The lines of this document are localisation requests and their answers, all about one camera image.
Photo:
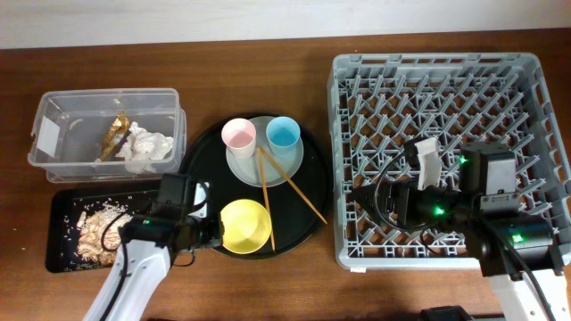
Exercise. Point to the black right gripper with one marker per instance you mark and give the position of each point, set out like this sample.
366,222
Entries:
393,203

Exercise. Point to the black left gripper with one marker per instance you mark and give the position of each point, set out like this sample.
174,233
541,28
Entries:
215,237

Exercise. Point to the yellow bowl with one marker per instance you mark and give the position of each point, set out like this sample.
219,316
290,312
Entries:
247,226

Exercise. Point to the wooden chopstick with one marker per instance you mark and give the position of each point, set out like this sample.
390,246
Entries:
266,197
293,185

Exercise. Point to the white napkin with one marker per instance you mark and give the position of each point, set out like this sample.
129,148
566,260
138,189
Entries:
142,147

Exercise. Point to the food scraps and rice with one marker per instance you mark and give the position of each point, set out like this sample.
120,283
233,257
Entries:
92,238

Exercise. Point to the gold foil wrapper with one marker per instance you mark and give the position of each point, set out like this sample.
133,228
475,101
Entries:
115,134

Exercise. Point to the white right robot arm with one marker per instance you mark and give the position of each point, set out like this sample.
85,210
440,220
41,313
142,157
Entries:
516,251

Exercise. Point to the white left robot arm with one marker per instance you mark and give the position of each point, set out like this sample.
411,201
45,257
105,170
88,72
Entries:
149,247

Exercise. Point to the grey dishwasher rack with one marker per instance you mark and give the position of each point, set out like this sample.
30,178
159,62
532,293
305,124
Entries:
377,102

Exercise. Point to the light grey plate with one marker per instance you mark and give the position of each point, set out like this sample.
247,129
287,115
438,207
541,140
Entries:
247,169

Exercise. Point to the round black tray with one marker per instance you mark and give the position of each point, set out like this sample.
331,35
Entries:
293,220

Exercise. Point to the pink cup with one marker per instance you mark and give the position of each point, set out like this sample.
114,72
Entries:
239,136

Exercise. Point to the blue cup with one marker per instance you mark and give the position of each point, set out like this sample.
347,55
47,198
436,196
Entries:
283,134

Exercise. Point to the black rectangular tray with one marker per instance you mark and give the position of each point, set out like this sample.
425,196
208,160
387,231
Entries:
68,206

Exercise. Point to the clear plastic bin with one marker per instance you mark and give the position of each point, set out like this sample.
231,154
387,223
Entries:
70,126

